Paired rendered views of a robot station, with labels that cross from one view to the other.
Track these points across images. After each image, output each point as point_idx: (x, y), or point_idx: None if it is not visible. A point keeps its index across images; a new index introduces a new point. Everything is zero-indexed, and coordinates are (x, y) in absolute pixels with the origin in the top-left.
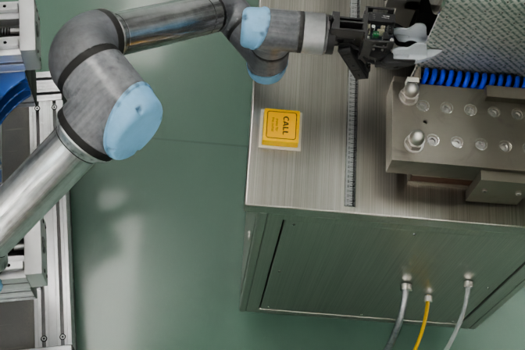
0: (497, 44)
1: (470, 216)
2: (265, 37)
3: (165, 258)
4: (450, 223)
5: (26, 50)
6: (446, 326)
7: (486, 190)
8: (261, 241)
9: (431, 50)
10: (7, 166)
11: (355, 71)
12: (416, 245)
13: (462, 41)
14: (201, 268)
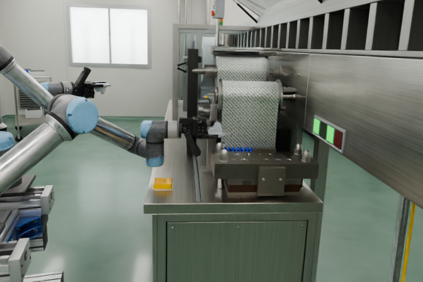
0: (250, 124)
1: (262, 201)
2: (150, 125)
3: None
4: (253, 206)
5: (43, 196)
6: None
7: (264, 178)
8: (157, 256)
9: (225, 133)
10: None
11: (193, 148)
12: (242, 243)
13: (236, 124)
14: None
